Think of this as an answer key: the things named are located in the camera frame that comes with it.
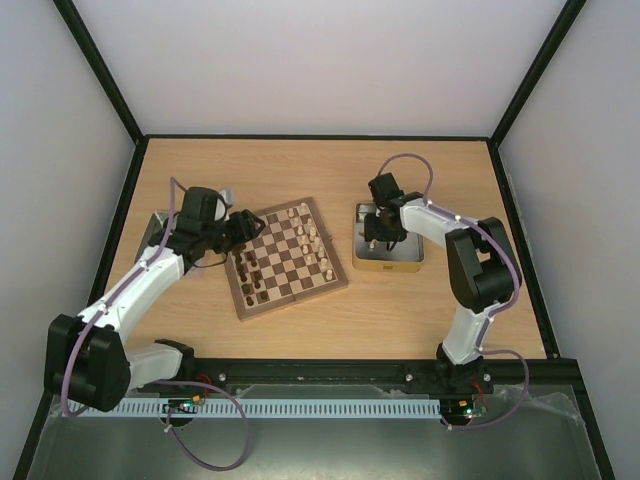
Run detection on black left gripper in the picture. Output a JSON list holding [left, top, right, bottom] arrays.
[[202, 209, 266, 254]]

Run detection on wooden chess board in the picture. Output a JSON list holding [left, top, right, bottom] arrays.
[[225, 197, 348, 321]]

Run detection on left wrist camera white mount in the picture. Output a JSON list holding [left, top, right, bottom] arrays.
[[214, 188, 235, 221]]

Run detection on gold metal tin tray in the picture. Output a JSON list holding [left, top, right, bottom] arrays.
[[352, 202, 425, 273]]

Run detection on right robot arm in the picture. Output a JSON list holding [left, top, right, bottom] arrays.
[[364, 173, 521, 392]]

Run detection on light blue slotted cable duct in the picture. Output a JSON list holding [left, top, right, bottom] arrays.
[[84, 398, 441, 419]]

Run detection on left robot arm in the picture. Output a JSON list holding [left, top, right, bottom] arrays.
[[44, 187, 265, 418]]

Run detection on dark chess pieces group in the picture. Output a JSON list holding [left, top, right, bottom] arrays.
[[233, 244, 269, 307]]

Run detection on purple looped floor cable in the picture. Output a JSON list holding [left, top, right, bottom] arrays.
[[159, 381, 251, 471]]

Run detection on white pieces on board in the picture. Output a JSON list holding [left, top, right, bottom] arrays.
[[279, 199, 340, 290]]

